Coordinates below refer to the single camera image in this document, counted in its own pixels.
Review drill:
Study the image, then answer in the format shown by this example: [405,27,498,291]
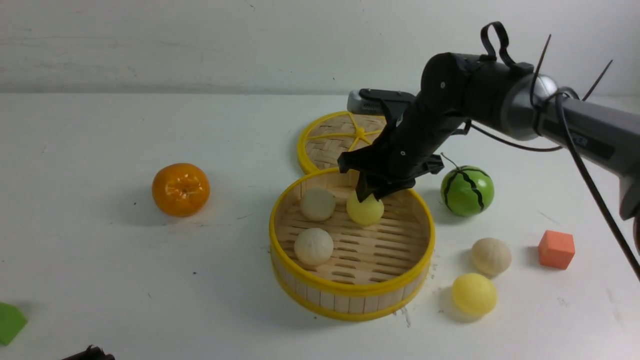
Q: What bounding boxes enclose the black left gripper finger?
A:
[62,345,115,360]

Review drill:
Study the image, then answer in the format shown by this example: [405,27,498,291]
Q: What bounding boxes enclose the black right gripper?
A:
[337,100,445,203]

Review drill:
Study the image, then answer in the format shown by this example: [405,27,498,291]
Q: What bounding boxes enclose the yellow bun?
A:
[451,273,498,318]
[346,190,385,227]

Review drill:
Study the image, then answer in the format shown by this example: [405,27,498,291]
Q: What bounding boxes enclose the white bun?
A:
[299,187,336,222]
[294,227,334,267]
[470,237,512,277]

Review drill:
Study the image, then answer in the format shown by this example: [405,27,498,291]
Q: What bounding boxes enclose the white bun bottom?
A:
[294,227,334,267]

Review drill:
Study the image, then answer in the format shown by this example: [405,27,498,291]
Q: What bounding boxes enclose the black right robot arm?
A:
[337,52,639,220]

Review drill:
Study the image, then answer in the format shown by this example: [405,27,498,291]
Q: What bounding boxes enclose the woven bamboo steamer lid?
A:
[295,111,386,174]

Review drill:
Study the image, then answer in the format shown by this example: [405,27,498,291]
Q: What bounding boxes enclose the bamboo steamer tray yellow rim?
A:
[269,168,435,322]

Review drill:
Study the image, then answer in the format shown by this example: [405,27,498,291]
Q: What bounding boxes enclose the green foam block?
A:
[0,302,28,346]

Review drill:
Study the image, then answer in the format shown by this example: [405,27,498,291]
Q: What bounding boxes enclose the green toy watermelon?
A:
[439,153,496,217]

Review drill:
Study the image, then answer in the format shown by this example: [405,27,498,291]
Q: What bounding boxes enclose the orange toy tangerine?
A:
[151,162,211,217]

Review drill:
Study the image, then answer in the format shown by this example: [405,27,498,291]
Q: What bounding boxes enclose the orange foam cube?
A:
[537,230,576,271]

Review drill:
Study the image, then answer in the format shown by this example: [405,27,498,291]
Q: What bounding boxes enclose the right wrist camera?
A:
[346,88,416,122]

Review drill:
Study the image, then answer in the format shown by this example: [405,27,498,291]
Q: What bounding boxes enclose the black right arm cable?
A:
[470,21,640,281]

